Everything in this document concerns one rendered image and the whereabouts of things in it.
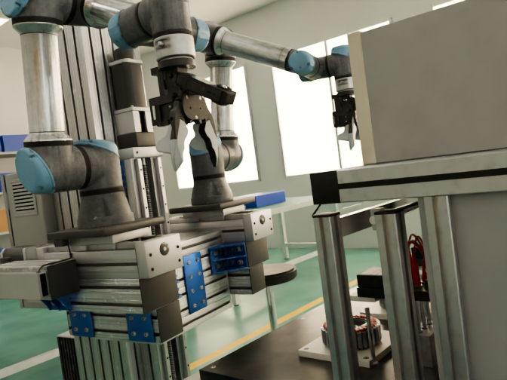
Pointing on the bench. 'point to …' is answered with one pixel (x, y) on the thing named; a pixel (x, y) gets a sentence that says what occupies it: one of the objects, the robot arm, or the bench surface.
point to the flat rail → (360, 218)
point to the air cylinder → (428, 346)
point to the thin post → (370, 337)
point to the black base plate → (269, 369)
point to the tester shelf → (413, 178)
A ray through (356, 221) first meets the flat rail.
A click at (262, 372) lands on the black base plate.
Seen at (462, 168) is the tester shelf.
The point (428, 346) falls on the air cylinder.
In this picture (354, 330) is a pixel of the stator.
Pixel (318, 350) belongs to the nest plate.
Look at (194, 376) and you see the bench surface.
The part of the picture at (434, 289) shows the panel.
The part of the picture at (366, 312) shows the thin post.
